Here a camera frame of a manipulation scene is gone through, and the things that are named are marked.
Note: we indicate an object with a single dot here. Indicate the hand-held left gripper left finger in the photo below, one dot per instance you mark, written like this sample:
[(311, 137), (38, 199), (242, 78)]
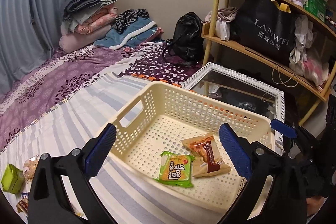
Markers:
[(101, 150)]

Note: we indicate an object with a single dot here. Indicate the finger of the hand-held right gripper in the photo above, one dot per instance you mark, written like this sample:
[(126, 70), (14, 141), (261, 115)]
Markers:
[(282, 128)]

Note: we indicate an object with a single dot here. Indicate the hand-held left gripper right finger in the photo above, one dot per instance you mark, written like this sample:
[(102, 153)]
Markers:
[(236, 153)]

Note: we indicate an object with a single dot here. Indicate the cream perforated plastic basket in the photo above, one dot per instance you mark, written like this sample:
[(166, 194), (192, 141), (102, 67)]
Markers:
[(162, 129)]

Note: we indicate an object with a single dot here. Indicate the brown wrapped pastry packet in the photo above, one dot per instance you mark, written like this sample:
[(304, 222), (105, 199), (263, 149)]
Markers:
[(207, 158)]

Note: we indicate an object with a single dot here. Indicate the striped pale blanket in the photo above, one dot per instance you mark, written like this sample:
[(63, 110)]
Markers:
[(65, 119)]

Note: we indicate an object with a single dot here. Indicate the green flat snack packet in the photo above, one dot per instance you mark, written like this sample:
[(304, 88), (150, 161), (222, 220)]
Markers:
[(174, 169)]

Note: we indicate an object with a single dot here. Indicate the clear bag of crackers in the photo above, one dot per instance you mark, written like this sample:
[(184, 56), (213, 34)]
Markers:
[(30, 167)]

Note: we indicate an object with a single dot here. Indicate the white plastic bags bundle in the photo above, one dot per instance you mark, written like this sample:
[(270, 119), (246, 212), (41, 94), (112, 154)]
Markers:
[(307, 56)]

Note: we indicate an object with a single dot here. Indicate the purple floral bedsheet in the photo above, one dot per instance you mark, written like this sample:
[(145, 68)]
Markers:
[(65, 74)]

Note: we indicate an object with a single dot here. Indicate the white framed mirror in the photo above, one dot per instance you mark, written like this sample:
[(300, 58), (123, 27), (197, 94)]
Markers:
[(199, 74)]

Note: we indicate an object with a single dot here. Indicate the lime green snack bag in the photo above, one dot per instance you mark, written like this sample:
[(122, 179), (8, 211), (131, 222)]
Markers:
[(11, 179)]

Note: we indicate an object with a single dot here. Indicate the small printed snack packet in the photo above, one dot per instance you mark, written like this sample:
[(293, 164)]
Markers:
[(22, 205)]

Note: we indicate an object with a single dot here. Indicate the black shopping bag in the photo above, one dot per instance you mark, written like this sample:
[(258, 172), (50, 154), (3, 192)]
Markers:
[(265, 29)]

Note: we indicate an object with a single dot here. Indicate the curved wooden shelf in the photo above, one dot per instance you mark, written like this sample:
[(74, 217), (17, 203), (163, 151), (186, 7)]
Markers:
[(218, 39)]

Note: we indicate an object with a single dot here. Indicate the mauve folded quilt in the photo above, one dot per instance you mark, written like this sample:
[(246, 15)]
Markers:
[(81, 39)]

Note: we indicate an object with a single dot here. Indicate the blue fleece blanket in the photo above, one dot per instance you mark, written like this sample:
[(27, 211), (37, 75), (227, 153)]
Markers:
[(126, 37)]

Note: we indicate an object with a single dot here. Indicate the black leather backpack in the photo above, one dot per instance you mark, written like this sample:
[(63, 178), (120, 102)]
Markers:
[(187, 37)]

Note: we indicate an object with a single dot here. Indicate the pink cloth bundle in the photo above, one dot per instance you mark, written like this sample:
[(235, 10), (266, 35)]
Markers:
[(223, 16)]

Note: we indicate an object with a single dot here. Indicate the green cardboard box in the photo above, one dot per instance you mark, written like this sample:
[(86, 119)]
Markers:
[(313, 3)]

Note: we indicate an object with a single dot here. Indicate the pink floral folded quilt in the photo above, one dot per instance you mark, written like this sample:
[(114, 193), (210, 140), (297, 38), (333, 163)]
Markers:
[(97, 18)]

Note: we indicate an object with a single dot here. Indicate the leopard print cloth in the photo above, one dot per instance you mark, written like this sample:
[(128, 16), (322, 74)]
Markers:
[(128, 19)]

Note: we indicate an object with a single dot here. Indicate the grey folded blanket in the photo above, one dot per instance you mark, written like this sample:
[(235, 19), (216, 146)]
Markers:
[(86, 1)]

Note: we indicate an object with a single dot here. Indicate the blue-grey curtain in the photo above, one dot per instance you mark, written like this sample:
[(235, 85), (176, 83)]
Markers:
[(39, 3)]

